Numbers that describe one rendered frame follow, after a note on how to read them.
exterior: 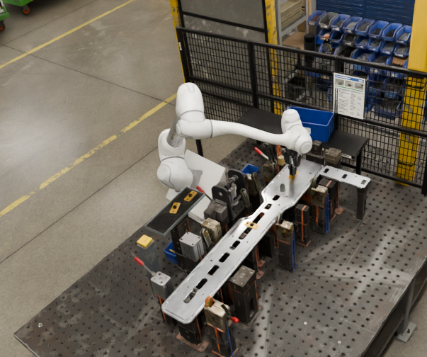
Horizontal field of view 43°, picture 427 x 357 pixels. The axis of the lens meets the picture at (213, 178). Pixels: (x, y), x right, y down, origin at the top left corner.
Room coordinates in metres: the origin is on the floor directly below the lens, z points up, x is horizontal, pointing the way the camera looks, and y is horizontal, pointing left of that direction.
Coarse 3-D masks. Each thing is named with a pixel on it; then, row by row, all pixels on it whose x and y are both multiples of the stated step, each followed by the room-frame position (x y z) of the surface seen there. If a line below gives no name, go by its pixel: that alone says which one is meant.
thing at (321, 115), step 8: (304, 112) 3.01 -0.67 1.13; (312, 112) 2.99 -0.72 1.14; (320, 112) 2.96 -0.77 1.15; (328, 112) 2.93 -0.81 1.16; (304, 120) 3.01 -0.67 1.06; (312, 120) 2.99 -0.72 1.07; (320, 120) 2.96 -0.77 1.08; (328, 120) 2.93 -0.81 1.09; (304, 128) 2.85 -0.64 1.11; (312, 128) 2.83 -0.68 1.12; (320, 128) 2.80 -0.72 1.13; (328, 128) 2.80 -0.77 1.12; (312, 136) 2.83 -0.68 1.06; (320, 136) 2.80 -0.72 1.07; (328, 136) 2.80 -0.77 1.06
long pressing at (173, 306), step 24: (312, 168) 2.58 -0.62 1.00; (264, 192) 2.43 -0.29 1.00; (288, 192) 2.39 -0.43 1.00; (264, 216) 2.22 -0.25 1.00; (240, 240) 2.06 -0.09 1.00; (216, 264) 1.92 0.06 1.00; (192, 288) 1.78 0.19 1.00; (216, 288) 1.76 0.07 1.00; (168, 312) 1.66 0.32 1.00; (192, 312) 1.64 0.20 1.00
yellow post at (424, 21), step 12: (420, 0) 2.64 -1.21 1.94; (420, 12) 2.64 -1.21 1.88; (420, 24) 2.63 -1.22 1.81; (420, 36) 2.63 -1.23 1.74; (420, 48) 2.63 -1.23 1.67; (420, 60) 2.62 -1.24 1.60; (408, 84) 2.65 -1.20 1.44; (420, 84) 2.61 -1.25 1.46; (420, 96) 2.60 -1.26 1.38; (408, 108) 2.64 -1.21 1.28; (420, 108) 2.61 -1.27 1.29; (408, 120) 2.63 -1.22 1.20; (408, 144) 2.62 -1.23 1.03; (408, 168) 2.61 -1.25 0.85
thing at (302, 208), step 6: (300, 204) 2.28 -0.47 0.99; (300, 210) 2.24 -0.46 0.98; (306, 210) 2.22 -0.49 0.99; (300, 216) 2.24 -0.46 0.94; (306, 216) 2.22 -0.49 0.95; (300, 222) 2.24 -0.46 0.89; (306, 222) 2.22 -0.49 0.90; (300, 228) 2.25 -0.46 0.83; (306, 228) 2.23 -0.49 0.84; (300, 234) 2.25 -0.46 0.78; (306, 234) 2.23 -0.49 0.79; (300, 240) 2.25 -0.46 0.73; (306, 240) 2.22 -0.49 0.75; (306, 246) 2.22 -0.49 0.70
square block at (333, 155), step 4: (332, 148) 2.67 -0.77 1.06; (328, 152) 2.63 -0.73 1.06; (332, 152) 2.63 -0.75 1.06; (336, 152) 2.62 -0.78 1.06; (340, 152) 2.62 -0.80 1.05; (328, 156) 2.61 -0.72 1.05; (332, 156) 2.60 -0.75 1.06; (336, 156) 2.59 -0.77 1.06; (340, 156) 2.62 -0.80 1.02; (324, 160) 2.63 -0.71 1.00; (328, 160) 2.61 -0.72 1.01; (332, 160) 2.59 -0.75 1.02; (336, 160) 2.59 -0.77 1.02; (340, 160) 2.63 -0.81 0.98; (328, 164) 2.62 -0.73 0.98; (332, 164) 2.60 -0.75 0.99; (336, 164) 2.59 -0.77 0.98; (340, 164) 2.63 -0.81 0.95; (340, 168) 2.63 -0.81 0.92
